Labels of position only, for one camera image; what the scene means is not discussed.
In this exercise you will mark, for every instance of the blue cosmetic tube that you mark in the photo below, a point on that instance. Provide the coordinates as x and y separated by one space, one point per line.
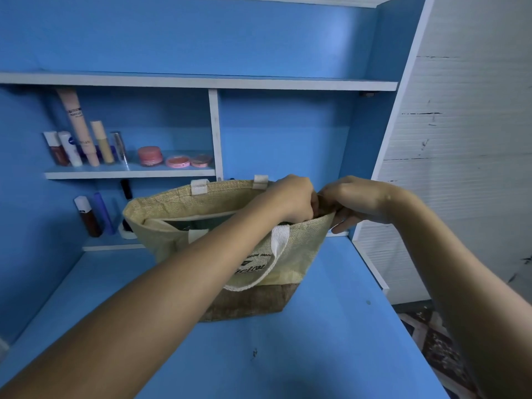
104 216

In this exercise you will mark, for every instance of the person's right forearm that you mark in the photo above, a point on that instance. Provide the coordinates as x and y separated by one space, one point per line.
470 286

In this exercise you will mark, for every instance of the white shelf unit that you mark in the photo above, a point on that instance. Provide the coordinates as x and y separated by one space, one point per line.
215 120

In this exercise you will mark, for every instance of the white tube blue label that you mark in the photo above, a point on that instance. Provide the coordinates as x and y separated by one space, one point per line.
71 151

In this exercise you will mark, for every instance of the person's right hand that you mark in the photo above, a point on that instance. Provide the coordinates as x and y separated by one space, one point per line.
362 202

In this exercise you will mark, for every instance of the tan woven basket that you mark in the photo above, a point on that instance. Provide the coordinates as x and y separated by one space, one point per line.
166 245

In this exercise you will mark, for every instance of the person's left hand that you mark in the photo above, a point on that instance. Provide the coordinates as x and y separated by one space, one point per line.
291 199

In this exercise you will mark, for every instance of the person's left forearm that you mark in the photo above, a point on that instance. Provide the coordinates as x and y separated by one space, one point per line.
141 320

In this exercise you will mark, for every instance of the pink round jar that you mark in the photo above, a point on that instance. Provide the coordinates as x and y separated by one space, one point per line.
150 156

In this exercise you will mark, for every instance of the white slatted cabinet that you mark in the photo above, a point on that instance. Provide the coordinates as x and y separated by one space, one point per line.
465 120

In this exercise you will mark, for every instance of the black makeup brush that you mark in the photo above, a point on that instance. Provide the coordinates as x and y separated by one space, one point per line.
126 191

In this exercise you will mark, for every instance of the pink flat compact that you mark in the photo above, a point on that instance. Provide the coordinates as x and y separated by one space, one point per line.
201 162
178 162

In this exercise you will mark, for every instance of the short beige cosmetic tube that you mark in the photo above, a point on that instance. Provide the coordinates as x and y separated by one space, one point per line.
102 143

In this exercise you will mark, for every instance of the brown lipstick tube white cap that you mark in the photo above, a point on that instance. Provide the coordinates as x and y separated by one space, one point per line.
87 218

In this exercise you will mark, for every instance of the tall beige cosmetic tube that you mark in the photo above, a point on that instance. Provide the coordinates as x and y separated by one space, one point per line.
77 124

